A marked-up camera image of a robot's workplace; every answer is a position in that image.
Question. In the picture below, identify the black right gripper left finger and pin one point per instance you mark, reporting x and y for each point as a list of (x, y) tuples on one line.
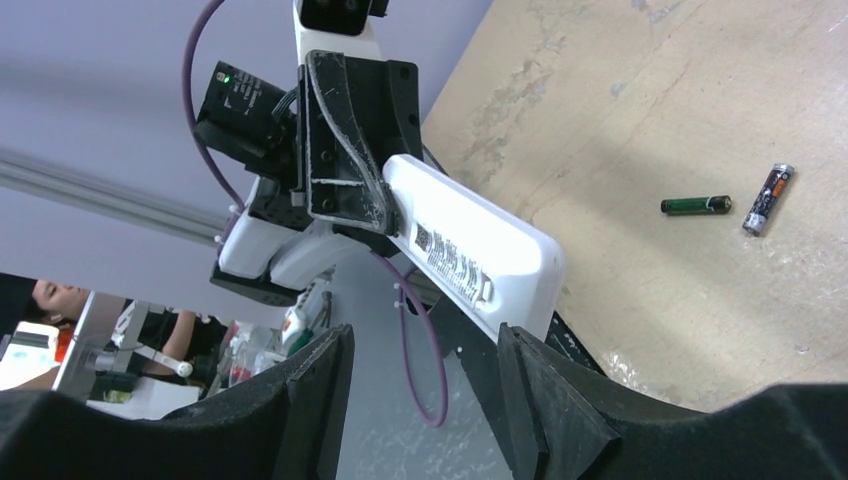
[(284, 423)]

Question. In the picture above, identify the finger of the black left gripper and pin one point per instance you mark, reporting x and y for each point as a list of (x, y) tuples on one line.
[(385, 118), (345, 186)]

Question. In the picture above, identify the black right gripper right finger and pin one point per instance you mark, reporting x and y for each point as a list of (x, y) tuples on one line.
[(788, 431)]

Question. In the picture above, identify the white remote control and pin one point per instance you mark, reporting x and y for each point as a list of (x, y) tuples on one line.
[(497, 268)]

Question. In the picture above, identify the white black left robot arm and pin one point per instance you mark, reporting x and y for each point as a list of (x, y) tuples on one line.
[(273, 248)]

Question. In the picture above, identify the person in background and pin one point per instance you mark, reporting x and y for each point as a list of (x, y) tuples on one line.
[(176, 346)]

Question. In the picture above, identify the green black AAA battery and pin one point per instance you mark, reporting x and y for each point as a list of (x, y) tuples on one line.
[(710, 205)]

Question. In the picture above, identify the black orange AAA battery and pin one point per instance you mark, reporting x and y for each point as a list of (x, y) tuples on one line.
[(767, 198)]

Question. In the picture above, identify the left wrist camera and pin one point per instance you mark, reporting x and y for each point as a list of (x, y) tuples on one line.
[(342, 26)]

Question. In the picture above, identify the aluminium frame base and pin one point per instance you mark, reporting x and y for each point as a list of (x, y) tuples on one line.
[(70, 187)]

